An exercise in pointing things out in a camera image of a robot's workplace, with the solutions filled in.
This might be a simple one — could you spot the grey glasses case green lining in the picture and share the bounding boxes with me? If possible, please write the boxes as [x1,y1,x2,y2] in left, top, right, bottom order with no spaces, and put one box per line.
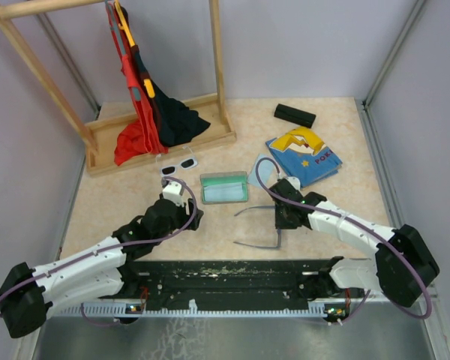
[200,171,249,205]

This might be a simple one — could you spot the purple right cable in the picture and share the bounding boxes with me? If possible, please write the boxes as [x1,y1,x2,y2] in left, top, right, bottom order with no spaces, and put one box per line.
[254,157,434,326]

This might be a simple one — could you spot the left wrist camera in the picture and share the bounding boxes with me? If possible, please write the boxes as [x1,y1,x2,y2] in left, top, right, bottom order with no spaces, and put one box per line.
[161,181,185,207]

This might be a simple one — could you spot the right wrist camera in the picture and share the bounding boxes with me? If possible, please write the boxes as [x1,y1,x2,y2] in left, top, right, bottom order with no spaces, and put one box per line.
[284,176,301,191]

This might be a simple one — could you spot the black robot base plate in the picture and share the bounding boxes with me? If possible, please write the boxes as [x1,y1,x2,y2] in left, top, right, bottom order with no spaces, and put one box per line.
[113,259,365,311]

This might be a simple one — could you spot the yellow clothes hanger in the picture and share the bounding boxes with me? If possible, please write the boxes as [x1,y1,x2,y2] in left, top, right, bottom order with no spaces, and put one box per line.
[114,1,155,98]

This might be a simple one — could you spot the black glasses case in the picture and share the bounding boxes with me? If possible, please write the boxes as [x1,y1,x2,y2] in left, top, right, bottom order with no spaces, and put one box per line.
[274,103,317,128]

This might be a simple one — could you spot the grey blue sunglasses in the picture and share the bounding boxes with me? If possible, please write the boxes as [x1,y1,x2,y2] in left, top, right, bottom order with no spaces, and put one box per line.
[233,205,282,250]

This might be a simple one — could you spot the red hanging garment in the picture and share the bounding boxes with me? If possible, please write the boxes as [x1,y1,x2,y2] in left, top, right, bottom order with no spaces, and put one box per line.
[105,3,170,155]

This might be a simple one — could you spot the light blue flat lens cloth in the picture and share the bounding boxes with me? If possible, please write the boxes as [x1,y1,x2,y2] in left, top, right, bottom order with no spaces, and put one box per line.
[247,154,276,188]

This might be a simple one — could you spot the black hanging garment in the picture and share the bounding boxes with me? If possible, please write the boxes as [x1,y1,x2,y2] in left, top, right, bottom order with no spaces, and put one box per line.
[133,52,212,148]

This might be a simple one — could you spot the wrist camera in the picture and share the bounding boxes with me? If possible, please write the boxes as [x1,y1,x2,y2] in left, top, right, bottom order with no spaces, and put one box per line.
[161,181,185,207]
[284,176,301,191]

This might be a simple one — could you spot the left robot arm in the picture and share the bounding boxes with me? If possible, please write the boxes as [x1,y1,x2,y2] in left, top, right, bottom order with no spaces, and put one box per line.
[0,199,203,338]

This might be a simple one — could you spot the grey red clothes hanger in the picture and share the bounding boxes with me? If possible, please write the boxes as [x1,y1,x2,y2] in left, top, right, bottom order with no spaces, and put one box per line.
[105,1,143,102]

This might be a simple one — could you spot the wooden clothes rack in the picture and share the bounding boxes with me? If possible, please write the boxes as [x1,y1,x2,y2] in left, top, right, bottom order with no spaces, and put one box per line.
[0,1,236,176]

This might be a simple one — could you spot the blue yellow folded cloth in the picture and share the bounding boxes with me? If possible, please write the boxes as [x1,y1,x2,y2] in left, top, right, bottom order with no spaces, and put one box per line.
[265,127,343,188]

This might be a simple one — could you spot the white sunglasses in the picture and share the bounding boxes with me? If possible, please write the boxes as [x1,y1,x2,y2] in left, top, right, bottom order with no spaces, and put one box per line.
[155,145,199,177]

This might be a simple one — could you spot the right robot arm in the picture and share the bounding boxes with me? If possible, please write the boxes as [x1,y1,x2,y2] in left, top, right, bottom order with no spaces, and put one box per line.
[268,178,440,308]

